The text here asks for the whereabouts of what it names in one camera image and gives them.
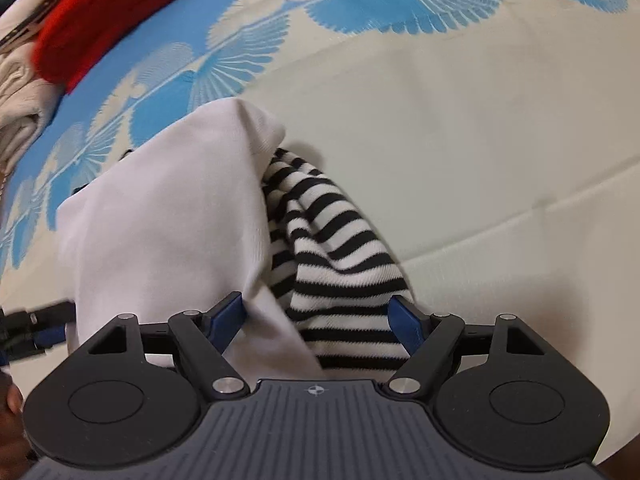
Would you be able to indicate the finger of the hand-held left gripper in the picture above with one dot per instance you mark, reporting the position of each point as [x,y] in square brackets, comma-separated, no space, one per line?
[50,337]

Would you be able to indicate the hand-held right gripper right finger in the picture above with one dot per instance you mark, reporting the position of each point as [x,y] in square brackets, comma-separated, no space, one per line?
[405,325]

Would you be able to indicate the blue patterned bed sheet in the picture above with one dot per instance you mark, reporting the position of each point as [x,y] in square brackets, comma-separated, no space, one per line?
[450,135]

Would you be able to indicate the red knitted cloth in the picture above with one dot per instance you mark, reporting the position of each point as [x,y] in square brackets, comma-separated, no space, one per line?
[110,15]

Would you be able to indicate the black white striped small shirt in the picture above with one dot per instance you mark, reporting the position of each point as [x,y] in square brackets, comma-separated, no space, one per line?
[175,220]

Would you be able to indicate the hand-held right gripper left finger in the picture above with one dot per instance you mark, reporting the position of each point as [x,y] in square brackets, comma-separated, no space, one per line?
[227,317]

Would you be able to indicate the person's left hand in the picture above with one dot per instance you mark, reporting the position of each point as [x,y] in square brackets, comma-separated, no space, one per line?
[10,410]

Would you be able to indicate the beige folded cloth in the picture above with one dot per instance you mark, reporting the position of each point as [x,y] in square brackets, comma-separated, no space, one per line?
[22,105]

